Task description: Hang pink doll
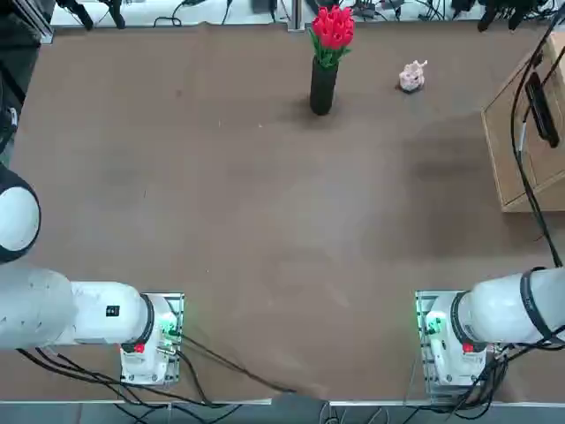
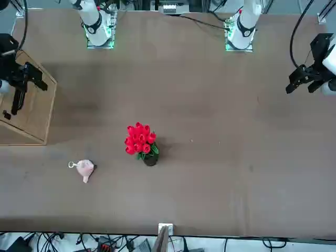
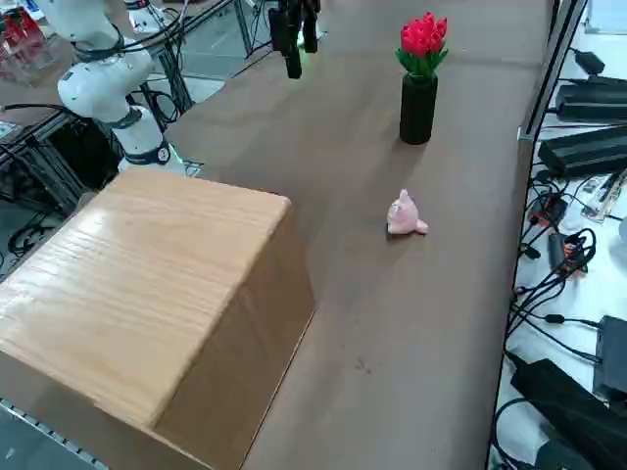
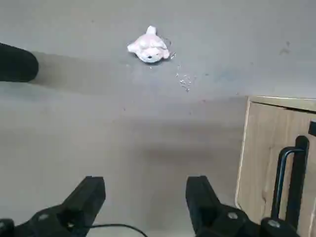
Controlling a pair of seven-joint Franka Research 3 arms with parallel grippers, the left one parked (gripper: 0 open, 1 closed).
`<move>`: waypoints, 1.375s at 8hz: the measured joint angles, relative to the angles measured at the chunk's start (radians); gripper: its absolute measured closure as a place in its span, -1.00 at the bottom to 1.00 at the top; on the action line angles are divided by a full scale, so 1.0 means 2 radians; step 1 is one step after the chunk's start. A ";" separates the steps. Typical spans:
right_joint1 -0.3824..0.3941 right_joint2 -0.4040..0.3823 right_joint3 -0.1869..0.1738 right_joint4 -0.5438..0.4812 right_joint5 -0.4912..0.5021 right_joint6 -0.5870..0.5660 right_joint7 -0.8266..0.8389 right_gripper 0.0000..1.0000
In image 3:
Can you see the long black power supply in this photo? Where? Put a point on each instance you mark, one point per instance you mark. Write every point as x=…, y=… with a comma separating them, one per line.
x=597, y=111
x=597, y=93

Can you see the black cylindrical vase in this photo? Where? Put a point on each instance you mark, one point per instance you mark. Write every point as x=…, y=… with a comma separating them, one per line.
x=418, y=110

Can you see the black square box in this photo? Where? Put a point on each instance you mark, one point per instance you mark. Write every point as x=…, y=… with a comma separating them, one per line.
x=612, y=352

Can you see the pink plush doll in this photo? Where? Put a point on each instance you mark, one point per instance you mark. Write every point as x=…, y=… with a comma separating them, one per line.
x=404, y=220

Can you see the red packets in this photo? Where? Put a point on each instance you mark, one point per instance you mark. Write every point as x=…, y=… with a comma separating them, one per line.
x=14, y=32

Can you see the small black power adapter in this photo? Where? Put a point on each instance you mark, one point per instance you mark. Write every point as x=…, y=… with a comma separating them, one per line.
x=590, y=61

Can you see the slotted aluminium rail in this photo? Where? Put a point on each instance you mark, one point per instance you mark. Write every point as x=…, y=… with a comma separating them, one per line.
x=49, y=431

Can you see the black metal table frame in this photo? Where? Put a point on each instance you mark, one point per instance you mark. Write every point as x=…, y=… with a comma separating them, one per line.
x=73, y=156

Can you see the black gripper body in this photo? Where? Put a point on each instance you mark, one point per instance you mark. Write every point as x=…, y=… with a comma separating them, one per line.
x=294, y=4

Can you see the clear acrylic shelf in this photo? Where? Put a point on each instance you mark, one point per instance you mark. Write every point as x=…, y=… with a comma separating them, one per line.
x=29, y=63

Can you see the red artificial tulip bunch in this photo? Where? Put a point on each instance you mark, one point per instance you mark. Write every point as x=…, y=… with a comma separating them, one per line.
x=422, y=36

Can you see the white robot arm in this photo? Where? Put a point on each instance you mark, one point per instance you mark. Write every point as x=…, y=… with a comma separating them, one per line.
x=105, y=80

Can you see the white post bracket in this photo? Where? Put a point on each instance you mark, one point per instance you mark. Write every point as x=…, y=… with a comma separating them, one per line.
x=525, y=134

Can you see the light wooden box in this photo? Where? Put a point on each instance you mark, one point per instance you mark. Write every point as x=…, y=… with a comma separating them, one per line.
x=147, y=274

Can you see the printed paper packets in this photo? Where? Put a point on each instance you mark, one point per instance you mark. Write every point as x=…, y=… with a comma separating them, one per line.
x=602, y=196

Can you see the large ribbed black power supply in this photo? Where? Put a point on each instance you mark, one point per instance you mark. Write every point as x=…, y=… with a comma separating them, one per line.
x=583, y=149

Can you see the aluminium frame post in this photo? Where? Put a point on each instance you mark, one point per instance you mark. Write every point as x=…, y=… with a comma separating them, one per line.
x=556, y=63

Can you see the orange and black connector box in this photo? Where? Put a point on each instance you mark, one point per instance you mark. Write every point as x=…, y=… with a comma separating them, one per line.
x=573, y=259
x=551, y=208

